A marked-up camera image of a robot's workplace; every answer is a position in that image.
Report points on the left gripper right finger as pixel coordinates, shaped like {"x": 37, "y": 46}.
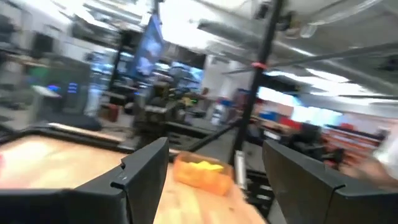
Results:
{"x": 304, "y": 193}

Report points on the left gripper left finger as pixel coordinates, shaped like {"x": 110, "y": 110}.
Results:
{"x": 136, "y": 186}

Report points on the yellow wooden block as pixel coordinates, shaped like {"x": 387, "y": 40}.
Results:
{"x": 206, "y": 165}

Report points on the orange plastic bin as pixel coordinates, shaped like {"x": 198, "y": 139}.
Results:
{"x": 202, "y": 180}

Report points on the person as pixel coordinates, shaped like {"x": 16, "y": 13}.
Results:
{"x": 384, "y": 158}

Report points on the red tape band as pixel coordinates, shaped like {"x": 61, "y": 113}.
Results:
{"x": 258, "y": 65}

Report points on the blue hanging banner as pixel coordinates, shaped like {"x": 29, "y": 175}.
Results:
{"x": 149, "y": 49}

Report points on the black vertical rig post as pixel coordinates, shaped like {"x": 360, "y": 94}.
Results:
{"x": 259, "y": 81}

